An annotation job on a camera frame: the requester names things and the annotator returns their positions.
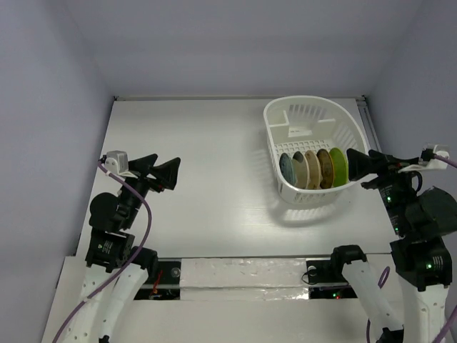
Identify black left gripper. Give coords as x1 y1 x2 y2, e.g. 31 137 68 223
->
120 152 180 227

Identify lime green plate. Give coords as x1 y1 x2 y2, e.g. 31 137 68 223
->
329 147 348 187

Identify brown yellow patterned plate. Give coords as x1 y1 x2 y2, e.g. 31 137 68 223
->
316 149 334 189

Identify beige plate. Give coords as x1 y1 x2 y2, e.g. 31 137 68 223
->
305 150 322 190

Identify blue patterned plate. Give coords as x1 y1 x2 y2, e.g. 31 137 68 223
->
278 153 296 186

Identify grey green plate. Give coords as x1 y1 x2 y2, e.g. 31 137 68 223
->
292 151 310 189

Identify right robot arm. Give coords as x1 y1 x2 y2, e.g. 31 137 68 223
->
328 146 456 342

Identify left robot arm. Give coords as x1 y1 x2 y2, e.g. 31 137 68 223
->
53 150 181 342

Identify white plastic dish rack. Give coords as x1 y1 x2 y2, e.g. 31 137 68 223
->
263 96 369 207

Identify white foam block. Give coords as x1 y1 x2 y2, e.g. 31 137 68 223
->
179 258 309 301

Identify aluminium rail right side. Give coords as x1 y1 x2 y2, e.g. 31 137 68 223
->
356 97 381 151

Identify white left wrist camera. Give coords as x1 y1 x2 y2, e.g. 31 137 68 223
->
101 150 135 177

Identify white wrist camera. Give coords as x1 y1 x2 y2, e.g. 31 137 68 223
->
101 150 135 177
399 144 450 173

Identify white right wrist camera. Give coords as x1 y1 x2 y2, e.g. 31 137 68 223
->
399 144 450 173

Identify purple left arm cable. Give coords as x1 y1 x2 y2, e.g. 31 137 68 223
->
52 160 154 343

